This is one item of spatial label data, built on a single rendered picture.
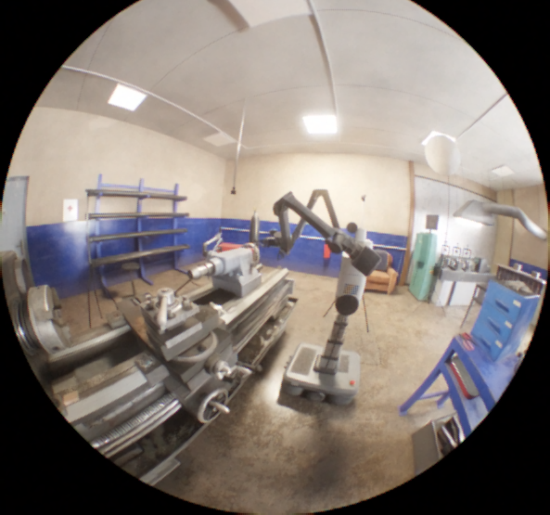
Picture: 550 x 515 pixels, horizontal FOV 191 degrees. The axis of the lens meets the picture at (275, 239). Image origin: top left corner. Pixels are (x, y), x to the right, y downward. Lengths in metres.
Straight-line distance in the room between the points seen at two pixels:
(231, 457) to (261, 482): 0.27
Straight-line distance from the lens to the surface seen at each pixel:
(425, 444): 1.71
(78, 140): 4.02
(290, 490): 1.47
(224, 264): 1.16
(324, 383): 1.47
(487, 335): 1.40
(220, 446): 1.49
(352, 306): 1.10
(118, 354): 1.12
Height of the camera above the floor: 1.45
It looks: 8 degrees down
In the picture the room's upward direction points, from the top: 4 degrees clockwise
